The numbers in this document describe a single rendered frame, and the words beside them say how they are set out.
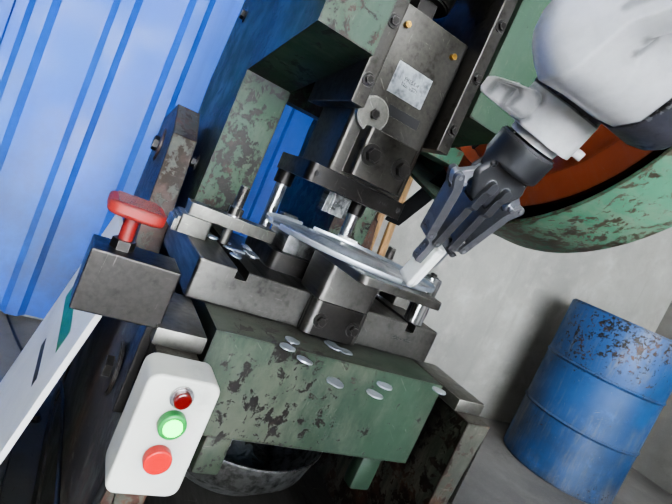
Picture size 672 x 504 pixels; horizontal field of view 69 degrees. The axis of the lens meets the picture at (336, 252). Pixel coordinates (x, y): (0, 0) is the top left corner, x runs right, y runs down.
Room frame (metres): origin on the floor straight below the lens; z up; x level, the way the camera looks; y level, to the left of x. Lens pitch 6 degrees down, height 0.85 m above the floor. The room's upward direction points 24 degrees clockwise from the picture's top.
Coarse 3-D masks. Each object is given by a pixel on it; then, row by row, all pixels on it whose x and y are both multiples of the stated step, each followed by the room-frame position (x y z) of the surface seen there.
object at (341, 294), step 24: (312, 264) 0.76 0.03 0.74; (336, 264) 0.66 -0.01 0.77; (312, 288) 0.73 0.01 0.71; (336, 288) 0.72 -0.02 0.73; (360, 288) 0.74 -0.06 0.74; (384, 288) 0.61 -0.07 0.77; (408, 288) 0.66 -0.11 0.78; (312, 312) 0.71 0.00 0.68; (336, 312) 0.73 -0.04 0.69; (360, 312) 0.75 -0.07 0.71; (336, 336) 0.74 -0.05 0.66
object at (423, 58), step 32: (416, 32) 0.80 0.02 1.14; (448, 32) 0.83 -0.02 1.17; (384, 64) 0.79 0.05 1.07; (416, 64) 0.81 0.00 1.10; (448, 64) 0.84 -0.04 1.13; (384, 96) 0.80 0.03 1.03; (416, 96) 0.82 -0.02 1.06; (320, 128) 0.86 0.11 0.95; (352, 128) 0.78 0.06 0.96; (384, 128) 0.81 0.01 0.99; (416, 128) 0.84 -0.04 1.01; (320, 160) 0.81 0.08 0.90; (352, 160) 0.78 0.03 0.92; (384, 160) 0.79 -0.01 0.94; (416, 160) 0.85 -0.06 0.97; (384, 192) 0.83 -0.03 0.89
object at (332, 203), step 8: (328, 192) 0.87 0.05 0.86; (320, 200) 0.88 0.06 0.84; (328, 200) 0.86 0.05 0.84; (336, 200) 0.86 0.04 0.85; (344, 200) 0.87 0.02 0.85; (320, 208) 0.87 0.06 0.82; (328, 208) 0.87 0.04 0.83; (336, 208) 0.87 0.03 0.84; (344, 208) 0.87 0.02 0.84; (336, 216) 0.87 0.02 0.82; (344, 216) 0.89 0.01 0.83
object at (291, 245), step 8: (280, 232) 0.85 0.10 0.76; (280, 240) 0.83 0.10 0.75; (288, 240) 0.81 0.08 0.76; (296, 240) 0.82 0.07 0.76; (280, 248) 0.82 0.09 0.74; (288, 248) 0.81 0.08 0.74; (296, 248) 0.82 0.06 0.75; (304, 248) 0.83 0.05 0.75; (312, 248) 0.83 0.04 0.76; (304, 256) 0.83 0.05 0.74
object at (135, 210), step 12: (120, 192) 0.54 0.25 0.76; (108, 204) 0.50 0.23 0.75; (120, 204) 0.49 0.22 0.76; (132, 204) 0.50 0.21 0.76; (144, 204) 0.53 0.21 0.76; (156, 204) 0.56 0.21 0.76; (132, 216) 0.50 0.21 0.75; (144, 216) 0.50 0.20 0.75; (156, 216) 0.51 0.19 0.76; (132, 228) 0.52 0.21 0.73; (132, 240) 0.53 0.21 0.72
